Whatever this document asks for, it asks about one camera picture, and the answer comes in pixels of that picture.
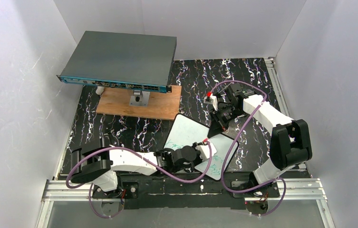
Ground small whiteboard black frame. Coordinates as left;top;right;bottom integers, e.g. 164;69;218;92
164;114;233;181

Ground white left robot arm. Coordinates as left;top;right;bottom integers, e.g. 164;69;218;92
66;140;216;192

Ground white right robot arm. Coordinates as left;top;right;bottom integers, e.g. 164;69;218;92
203;80;312;193

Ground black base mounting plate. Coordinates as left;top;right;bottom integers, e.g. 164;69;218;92
91;171;280;209

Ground plywood board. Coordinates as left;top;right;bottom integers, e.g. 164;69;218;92
96;85;182;120

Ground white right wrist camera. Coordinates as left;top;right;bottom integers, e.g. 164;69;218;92
203;92;218;111

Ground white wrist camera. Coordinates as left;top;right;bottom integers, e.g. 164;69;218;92
195;139;217;162
203;92;218;111

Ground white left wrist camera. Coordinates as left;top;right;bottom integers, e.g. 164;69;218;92
195;139;217;162

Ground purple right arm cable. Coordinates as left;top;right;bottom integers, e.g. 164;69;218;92
210;80;287;218

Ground aluminium right side rail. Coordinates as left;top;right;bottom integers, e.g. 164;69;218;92
264;57;290;116

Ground grey metal bracket stand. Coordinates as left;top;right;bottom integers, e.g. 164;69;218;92
129;90;150;107

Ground grey network switch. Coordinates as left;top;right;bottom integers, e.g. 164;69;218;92
57;31;177;93

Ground white cylinder switch foot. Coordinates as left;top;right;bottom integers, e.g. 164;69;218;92
95;86;105;95

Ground aluminium front frame rail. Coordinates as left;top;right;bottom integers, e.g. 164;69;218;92
36;178;335;228

